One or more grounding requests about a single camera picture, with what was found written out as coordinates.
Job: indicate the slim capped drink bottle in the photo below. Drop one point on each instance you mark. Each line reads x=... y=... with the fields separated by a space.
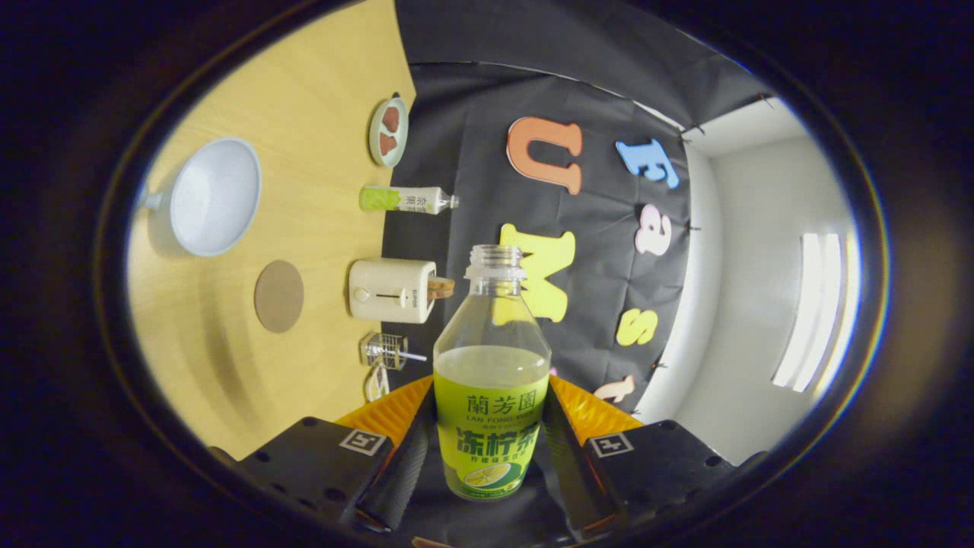
x=403 y=199

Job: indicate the ceiling light panel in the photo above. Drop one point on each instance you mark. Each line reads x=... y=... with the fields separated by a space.
x=814 y=312

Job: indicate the small white tray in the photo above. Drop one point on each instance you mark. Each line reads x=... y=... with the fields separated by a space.
x=377 y=384

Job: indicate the brown toast slice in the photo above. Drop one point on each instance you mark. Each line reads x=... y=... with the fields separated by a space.
x=441 y=288

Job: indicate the pale green plate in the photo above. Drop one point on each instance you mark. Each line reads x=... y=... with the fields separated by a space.
x=374 y=141

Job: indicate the green label juice bottle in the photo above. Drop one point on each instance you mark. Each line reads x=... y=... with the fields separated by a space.
x=491 y=426

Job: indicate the brown round coaster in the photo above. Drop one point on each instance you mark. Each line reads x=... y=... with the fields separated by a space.
x=278 y=297

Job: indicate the purple straw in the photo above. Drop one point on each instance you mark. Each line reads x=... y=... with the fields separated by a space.
x=415 y=356

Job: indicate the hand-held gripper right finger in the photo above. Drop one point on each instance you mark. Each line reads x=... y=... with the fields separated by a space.
x=654 y=468

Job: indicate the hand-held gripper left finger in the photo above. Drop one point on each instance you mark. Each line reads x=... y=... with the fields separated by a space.
x=399 y=476

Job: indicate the wooden table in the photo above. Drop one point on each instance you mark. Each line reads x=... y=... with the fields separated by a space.
x=319 y=114

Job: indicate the white cup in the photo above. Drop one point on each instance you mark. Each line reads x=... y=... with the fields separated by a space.
x=213 y=198

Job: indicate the black backdrop cloth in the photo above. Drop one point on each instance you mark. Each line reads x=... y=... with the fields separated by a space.
x=472 y=137

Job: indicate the brown meat piece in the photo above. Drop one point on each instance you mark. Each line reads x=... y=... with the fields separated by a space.
x=387 y=144
x=391 y=120

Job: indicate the white toaster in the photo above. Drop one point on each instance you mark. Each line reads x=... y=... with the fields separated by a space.
x=388 y=291

